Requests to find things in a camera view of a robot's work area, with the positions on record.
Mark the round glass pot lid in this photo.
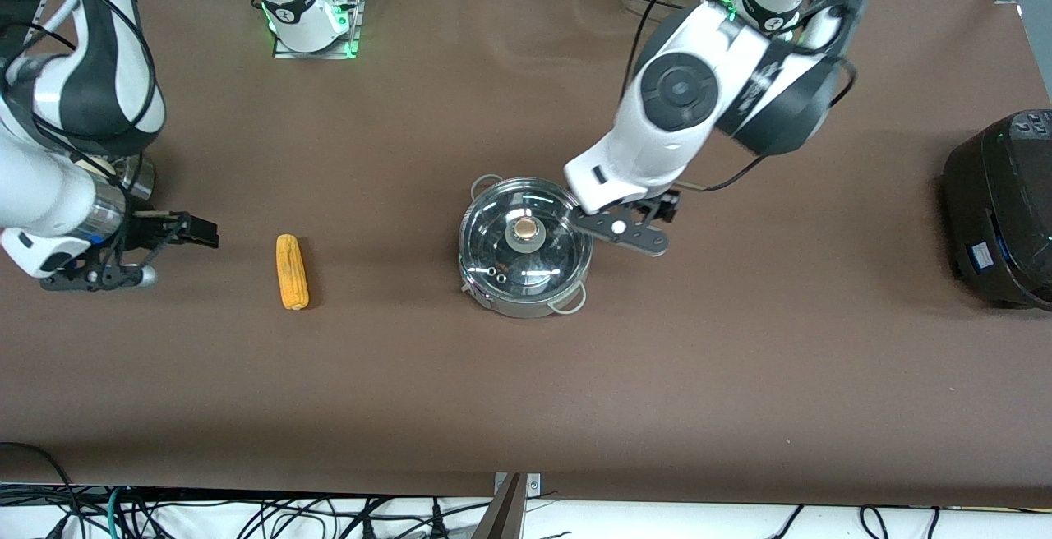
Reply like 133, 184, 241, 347
459, 178, 593, 297

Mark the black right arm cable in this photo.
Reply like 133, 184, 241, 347
0, 0, 159, 277

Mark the brown table cover sheet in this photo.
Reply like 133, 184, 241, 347
0, 0, 1052, 509

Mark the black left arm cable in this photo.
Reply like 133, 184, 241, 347
623, 0, 857, 193

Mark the stainless steel steamer pot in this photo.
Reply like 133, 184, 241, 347
103, 153, 157, 203

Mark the black looping floor cable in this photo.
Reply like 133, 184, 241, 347
0, 440, 79, 539

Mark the black rice cooker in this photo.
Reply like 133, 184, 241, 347
941, 109, 1052, 311

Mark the small metal edge bracket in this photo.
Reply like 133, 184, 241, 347
493, 472, 542, 497

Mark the yellow corn cob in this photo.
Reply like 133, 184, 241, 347
275, 233, 311, 311

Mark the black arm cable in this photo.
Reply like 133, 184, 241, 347
623, 0, 857, 193
0, 0, 159, 277

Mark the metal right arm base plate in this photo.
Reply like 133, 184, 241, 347
273, 0, 361, 60

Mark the grey wedge-shaped post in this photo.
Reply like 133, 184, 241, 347
473, 473, 527, 539

